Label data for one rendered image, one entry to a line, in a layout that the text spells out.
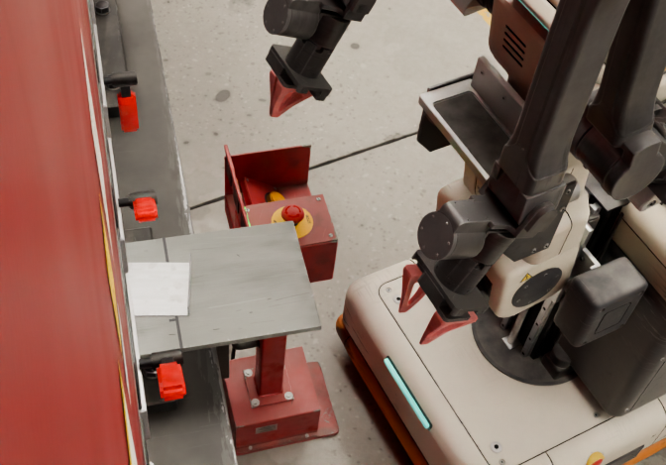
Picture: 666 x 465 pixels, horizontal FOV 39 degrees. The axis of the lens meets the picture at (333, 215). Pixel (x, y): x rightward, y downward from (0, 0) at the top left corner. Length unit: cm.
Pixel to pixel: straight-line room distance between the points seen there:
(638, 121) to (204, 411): 68
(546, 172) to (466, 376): 106
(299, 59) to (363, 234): 125
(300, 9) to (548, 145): 46
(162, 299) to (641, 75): 65
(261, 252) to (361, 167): 149
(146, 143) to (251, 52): 152
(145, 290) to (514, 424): 102
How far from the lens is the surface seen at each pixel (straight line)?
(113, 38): 176
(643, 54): 104
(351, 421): 230
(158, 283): 128
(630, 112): 111
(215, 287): 127
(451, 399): 205
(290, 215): 159
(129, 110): 121
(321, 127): 287
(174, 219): 150
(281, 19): 134
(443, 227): 109
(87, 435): 17
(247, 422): 215
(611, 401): 205
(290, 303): 126
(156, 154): 159
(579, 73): 98
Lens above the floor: 205
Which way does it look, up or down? 51 degrees down
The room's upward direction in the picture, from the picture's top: 8 degrees clockwise
